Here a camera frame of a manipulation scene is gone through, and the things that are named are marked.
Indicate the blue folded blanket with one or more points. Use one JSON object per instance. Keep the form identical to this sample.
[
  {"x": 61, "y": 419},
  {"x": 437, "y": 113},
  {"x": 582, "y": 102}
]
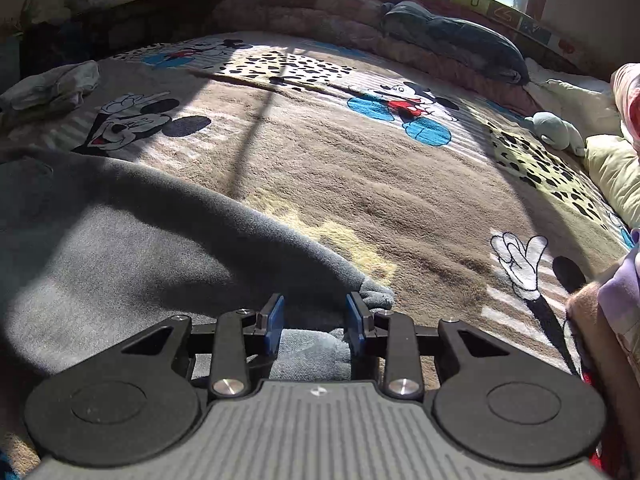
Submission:
[{"x": 476, "y": 46}]

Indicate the orange white rolled comforter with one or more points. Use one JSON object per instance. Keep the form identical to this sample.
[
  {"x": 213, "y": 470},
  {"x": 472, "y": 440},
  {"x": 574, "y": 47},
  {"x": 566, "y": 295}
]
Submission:
[{"x": 626, "y": 91}]

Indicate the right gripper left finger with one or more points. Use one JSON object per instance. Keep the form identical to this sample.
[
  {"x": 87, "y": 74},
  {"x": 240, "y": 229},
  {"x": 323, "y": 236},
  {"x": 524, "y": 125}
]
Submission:
[{"x": 245, "y": 346}]

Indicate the pink purple quilt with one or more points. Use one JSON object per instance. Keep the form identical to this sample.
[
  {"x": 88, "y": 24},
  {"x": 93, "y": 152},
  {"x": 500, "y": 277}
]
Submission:
[{"x": 356, "y": 24}]

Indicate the lavender folded cloth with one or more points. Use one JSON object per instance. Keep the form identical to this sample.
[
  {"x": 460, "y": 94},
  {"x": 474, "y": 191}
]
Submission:
[{"x": 619, "y": 300}]

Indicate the grey sweatpants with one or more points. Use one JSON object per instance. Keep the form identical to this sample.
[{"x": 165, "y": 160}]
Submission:
[{"x": 94, "y": 249}]

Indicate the white plush toy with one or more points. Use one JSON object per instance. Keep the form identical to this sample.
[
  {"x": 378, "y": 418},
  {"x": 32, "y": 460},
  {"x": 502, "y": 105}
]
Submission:
[{"x": 556, "y": 132}]

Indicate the Mickey Mouse fleece blanket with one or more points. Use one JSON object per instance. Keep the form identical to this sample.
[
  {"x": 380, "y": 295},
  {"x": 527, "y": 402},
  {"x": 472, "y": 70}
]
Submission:
[{"x": 433, "y": 193}]

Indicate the dark cluttered side table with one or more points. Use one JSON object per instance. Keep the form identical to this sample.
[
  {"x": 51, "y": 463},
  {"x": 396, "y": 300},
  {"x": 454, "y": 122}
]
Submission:
[{"x": 40, "y": 34}]

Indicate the folded white grey garment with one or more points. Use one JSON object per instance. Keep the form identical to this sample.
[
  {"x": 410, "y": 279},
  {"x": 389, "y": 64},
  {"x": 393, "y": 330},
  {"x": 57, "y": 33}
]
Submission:
[{"x": 51, "y": 93}]

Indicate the cream duvet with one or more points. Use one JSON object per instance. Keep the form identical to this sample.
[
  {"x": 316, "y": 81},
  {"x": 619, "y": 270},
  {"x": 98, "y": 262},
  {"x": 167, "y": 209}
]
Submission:
[{"x": 588, "y": 103}]

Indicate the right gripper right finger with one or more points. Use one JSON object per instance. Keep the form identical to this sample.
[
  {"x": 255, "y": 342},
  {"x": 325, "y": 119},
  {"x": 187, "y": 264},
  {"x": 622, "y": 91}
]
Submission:
[{"x": 384, "y": 349}]

